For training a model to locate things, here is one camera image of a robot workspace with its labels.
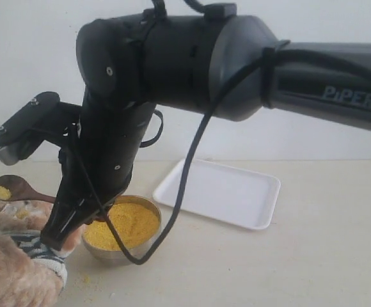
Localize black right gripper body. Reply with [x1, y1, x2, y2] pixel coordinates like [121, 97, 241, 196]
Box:
[56, 140, 133, 217]

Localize dark brown wooden spoon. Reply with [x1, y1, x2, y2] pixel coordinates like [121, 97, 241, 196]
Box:
[0, 174, 109, 224]

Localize beige teddy bear striped shirt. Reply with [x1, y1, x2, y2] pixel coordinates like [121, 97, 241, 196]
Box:
[0, 200, 86, 306]

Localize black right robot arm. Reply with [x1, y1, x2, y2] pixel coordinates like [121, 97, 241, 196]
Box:
[41, 1, 371, 250]

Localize yellow millet grains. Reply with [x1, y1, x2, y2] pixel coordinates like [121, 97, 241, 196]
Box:
[84, 203, 160, 251]

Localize steel bowl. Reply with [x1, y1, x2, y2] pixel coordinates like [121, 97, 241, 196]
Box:
[81, 194, 162, 267]

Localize white rectangular tray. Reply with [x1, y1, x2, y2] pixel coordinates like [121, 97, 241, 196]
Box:
[152, 157, 281, 231]

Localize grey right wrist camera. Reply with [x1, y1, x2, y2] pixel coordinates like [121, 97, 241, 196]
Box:
[0, 91, 60, 166]

